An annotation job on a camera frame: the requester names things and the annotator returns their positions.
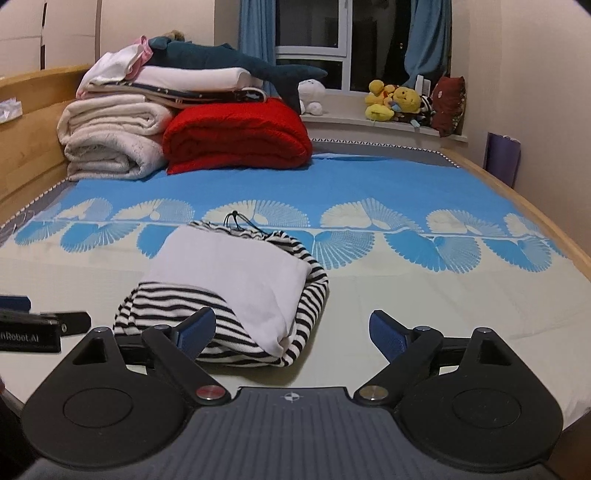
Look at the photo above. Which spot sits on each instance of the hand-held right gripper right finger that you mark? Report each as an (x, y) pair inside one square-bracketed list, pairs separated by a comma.
[(390, 334)]

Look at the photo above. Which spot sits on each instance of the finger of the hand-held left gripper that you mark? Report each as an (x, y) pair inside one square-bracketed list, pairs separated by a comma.
[(69, 321), (14, 302)]

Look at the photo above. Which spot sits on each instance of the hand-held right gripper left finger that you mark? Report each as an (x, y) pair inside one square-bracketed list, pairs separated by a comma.
[(198, 330)]

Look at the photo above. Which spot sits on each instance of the black white striped hoodie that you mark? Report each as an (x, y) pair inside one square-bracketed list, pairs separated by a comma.
[(231, 272)]

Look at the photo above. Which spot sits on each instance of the blue white printed bedspread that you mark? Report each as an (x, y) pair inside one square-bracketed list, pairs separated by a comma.
[(369, 184)]

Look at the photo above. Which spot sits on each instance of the wooden headboard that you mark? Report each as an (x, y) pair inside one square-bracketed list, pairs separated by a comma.
[(32, 147)]

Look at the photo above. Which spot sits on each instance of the white textured folded quilt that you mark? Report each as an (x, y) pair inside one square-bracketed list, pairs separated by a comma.
[(111, 154)]

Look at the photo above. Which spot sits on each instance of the tissue box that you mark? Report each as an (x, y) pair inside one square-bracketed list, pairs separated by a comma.
[(10, 110)]

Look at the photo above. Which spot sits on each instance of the red folded blanket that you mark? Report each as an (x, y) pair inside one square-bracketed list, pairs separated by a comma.
[(235, 134)]

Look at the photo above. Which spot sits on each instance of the white windowsill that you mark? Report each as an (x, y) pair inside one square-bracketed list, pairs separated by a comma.
[(351, 122)]

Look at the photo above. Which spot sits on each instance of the striped plush toy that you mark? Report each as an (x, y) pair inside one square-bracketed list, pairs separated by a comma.
[(427, 110)]

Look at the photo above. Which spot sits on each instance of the yellow duck plush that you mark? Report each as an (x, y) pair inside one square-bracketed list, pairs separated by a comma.
[(378, 104)]

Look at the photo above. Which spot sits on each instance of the navy star print blanket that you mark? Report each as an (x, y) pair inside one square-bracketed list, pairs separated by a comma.
[(203, 94)]

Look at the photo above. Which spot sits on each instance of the dark red pillow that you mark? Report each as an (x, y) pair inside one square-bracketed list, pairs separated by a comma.
[(449, 106)]

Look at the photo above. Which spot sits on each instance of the yellow bear plush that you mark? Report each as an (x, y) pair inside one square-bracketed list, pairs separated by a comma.
[(406, 99)]

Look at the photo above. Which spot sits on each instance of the white ribbed plastic object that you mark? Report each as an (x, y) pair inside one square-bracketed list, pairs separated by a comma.
[(423, 85)]

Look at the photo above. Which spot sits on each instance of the white folded sheet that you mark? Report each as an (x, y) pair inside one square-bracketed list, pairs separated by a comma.
[(198, 78)]

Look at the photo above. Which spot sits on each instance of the white plush toy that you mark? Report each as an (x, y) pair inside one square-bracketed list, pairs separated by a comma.
[(311, 94)]

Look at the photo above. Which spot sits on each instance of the pink and white cloth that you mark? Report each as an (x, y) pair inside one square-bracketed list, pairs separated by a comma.
[(113, 67)]

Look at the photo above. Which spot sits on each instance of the dark blue shark plush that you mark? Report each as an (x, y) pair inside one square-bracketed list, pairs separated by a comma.
[(217, 60)]

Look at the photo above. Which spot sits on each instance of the cream wardrobe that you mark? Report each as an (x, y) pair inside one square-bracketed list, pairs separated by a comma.
[(46, 32)]

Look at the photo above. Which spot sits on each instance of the white framed window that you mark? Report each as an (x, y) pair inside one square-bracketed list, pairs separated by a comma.
[(341, 50)]

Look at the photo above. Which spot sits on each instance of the tan plush toy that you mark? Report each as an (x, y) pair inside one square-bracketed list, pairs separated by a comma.
[(174, 34)]

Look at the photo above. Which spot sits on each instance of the blue curtain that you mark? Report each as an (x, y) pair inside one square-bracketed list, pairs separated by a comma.
[(429, 37), (256, 32)]

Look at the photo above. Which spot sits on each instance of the wooden bed frame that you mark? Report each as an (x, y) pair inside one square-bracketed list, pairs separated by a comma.
[(521, 203)]

